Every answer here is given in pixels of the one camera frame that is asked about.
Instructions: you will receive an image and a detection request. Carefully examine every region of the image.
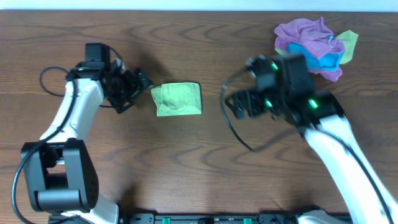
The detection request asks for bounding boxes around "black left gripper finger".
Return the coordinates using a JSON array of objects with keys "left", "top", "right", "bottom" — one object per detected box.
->
[
  {"left": 135, "top": 68, "right": 154, "bottom": 90},
  {"left": 114, "top": 95, "right": 138, "bottom": 114}
]

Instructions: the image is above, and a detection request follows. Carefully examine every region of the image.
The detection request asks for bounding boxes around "light green microfiber cloth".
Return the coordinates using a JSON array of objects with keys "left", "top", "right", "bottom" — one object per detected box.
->
[{"left": 151, "top": 82, "right": 202, "bottom": 117}]

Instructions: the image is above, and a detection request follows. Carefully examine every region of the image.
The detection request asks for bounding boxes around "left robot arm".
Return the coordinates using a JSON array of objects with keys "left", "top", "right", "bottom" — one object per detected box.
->
[{"left": 16, "top": 43, "right": 153, "bottom": 223}]

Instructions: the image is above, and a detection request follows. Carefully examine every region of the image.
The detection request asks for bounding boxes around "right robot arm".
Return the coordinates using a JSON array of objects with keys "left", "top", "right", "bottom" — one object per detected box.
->
[{"left": 220, "top": 54, "right": 397, "bottom": 223}]

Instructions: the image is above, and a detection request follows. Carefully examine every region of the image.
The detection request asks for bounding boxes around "blue microfiber cloth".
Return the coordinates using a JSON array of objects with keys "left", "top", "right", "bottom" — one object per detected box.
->
[{"left": 287, "top": 36, "right": 345, "bottom": 72}]

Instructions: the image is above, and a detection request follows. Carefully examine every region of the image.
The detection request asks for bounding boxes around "purple microfiber cloth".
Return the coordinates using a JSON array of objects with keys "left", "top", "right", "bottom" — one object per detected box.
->
[{"left": 274, "top": 18, "right": 342, "bottom": 82}]

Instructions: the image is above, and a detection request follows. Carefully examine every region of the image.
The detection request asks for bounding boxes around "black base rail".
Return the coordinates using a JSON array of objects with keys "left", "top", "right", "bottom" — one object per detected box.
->
[{"left": 118, "top": 213, "right": 299, "bottom": 224}]

